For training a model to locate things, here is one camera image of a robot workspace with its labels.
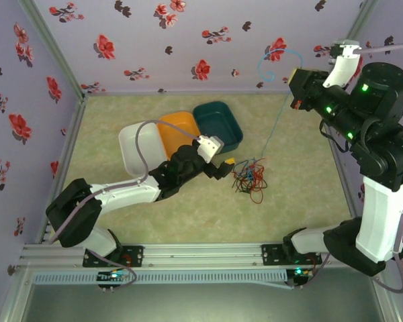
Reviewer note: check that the teal plastic bin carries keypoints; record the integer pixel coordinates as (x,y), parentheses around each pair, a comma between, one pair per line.
(215,120)

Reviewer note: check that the controller board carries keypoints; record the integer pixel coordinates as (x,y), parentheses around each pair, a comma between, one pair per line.
(112,276)
(299,271)

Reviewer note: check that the aluminium corner post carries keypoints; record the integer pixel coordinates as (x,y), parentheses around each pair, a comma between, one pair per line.
(362,20)
(53,50)

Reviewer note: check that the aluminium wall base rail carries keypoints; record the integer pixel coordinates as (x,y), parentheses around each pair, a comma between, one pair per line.
(188,94)

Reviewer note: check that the aluminium side rail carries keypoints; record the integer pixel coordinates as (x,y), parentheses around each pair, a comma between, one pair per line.
(342,174)
(72,134)

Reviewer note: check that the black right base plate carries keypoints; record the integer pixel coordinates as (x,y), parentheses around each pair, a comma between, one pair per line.
(272,255)

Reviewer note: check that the white plastic bin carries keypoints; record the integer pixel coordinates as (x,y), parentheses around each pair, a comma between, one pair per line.
(127,151)

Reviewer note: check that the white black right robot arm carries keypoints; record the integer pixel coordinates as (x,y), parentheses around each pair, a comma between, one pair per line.
(379,218)

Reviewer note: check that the orange plastic bin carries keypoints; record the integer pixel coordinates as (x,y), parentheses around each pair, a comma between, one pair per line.
(178,131)

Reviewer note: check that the right controller board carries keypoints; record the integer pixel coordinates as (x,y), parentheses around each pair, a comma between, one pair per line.
(299,271)

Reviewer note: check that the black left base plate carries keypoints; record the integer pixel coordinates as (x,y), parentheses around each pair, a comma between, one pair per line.
(134,256)

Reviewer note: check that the left controller board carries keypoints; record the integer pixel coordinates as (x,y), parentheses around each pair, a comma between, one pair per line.
(112,276)

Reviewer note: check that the grey metal panel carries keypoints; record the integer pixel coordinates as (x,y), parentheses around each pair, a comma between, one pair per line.
(201,305)

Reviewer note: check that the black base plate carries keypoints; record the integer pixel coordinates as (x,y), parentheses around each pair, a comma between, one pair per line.
(134,256)
(272,255)

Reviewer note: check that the aluminium lower frame bar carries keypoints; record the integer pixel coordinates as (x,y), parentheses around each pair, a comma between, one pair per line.
(15,295)
(388,305)

